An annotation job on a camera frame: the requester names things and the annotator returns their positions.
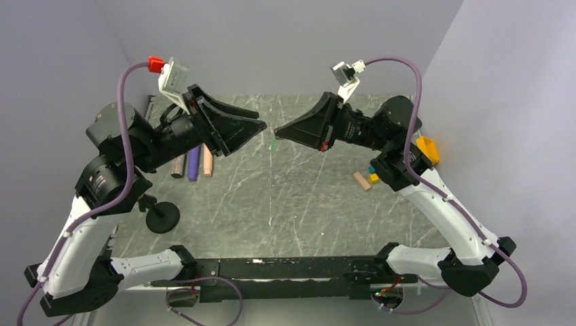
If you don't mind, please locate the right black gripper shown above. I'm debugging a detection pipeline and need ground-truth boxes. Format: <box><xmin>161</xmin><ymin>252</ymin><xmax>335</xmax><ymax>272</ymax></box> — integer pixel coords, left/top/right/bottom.
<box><xmin>276</xmin><ymin>91</ymin><xmax>391</xmax><ymax>151</ymax></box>

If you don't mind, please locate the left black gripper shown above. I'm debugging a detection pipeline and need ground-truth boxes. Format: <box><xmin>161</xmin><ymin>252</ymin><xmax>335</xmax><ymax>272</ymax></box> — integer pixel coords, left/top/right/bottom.
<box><xmin>132</xmin><ymin>84</ymin><xmax>268</xmax><ymax>173</ymax></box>

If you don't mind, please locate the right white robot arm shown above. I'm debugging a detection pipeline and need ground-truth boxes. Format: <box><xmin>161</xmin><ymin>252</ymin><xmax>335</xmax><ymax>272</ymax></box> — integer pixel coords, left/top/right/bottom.
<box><xmin>274</xmin><ymin>92</ymin><xmax>516</xmax><ymax>297</ymax></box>

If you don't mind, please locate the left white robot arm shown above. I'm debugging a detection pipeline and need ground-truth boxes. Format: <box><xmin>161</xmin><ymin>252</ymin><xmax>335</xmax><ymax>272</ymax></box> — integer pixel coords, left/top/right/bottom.
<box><xmin>24</xmin><ymin>85</ymin><xmax>266</xmax><ymax>317</ymax></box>

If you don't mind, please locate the pink microphone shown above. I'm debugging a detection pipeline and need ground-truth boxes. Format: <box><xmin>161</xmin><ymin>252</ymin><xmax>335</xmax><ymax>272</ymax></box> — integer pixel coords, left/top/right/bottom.
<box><xmin>202</xmin><ymin>145</ymin><xmax>213</xmax><ymax>177</ymax></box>

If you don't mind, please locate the purple microphone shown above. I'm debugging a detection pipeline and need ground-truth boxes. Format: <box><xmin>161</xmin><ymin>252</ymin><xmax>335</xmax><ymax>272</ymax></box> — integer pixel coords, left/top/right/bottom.
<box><xmin>187</xmin><ymin>146</ymin><xmax>201</xmax><ymax>182</ymax></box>

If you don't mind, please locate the glitter silver microphone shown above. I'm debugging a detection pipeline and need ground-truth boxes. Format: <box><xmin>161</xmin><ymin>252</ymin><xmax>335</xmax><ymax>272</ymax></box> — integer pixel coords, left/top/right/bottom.
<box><xmin>170</xmin><ymin>154</ymin><xmax>186</xmax><ymax>179</ymax></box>

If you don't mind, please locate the tan rectangular wooden block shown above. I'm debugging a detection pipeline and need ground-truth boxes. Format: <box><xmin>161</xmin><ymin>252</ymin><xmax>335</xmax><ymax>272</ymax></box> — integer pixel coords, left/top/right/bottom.
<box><xmin>353</xmin><ymin>172</ymin><xmax>372</xmax><ymax>191</ymax></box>

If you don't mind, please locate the yellow small wooden block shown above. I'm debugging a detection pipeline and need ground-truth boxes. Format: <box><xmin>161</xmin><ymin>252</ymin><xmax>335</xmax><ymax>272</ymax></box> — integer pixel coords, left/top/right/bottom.
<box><xmin>369</xmin><ymin>173</ymin><xmax>380</xmax><ymax>184</ymax></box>

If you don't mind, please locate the yellow plastic bin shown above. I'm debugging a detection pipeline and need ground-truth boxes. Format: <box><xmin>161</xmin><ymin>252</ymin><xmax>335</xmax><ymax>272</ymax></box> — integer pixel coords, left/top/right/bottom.
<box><xmin>416</xmin><ymin>136</ymin><xmax>440</xmax><ymax>166</ymax></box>

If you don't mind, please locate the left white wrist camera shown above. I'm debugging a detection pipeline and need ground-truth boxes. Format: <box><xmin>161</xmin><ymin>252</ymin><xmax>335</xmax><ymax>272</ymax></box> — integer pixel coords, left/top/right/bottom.
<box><xmin>158</xmin><ymin>57</ymin><xmax>190</xmax><ymax>114</ymax></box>

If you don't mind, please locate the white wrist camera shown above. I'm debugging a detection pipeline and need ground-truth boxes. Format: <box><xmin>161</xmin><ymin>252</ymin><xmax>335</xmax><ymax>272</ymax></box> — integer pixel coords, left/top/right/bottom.
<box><xmin>331</xmin><ymin>60</ymin><xmax>366</xmax><ymax>104</ymax></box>
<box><xmin>158</xmin><ymin>57</ymin><xmax>190</xmax><ymax>114</ymax></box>

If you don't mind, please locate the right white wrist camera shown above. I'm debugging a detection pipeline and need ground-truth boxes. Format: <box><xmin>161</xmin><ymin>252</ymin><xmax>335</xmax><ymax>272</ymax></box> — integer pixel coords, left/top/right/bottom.
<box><xmin>331</xmin><ymin>60</ymin><xmax>366</xmax><ymax>104</ymax></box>

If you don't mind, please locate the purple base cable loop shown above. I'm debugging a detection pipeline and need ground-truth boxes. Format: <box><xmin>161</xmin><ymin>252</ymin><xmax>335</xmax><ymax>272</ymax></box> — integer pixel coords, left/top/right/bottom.
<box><xmin>165</xmin><ymin>276</ymin><xmax>244</xmax><ymax>326</ymax></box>

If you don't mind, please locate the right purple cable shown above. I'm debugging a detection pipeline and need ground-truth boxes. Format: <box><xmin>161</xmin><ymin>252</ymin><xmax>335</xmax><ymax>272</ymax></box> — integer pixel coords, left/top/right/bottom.
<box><xmin>364</xmin><ymin>56</ymin><xmax>527</xmax><ymax>309</ymax></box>

